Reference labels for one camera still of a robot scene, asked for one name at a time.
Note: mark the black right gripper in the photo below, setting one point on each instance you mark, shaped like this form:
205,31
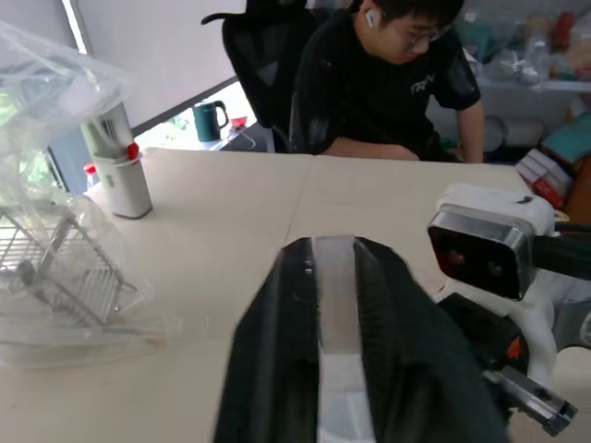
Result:
485,332

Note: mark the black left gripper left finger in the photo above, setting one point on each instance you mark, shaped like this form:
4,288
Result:
272,350

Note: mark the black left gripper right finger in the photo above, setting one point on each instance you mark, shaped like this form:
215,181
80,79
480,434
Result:
406,350

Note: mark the white and red boxes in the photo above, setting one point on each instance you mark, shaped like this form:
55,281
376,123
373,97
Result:
542,177

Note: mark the teal bag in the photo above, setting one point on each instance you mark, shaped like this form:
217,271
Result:
570,138

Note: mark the grey container with red cap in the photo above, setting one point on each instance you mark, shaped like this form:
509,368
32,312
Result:
127,189

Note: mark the small red object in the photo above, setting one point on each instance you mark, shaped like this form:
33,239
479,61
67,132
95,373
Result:
239,123

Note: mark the dark green mug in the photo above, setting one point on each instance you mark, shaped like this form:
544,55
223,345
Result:
206,122

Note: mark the red capped plastic bottle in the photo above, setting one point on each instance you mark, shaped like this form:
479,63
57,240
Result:
91,170

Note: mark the person in black shirt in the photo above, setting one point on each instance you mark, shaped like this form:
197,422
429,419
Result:
369,92

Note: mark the cluttered storage shelf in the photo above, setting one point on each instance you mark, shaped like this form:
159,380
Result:
531,46

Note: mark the black office chair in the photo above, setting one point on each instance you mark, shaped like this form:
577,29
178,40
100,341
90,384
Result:
263,60

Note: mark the clear plastic bag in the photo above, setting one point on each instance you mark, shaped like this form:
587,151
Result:
55,92

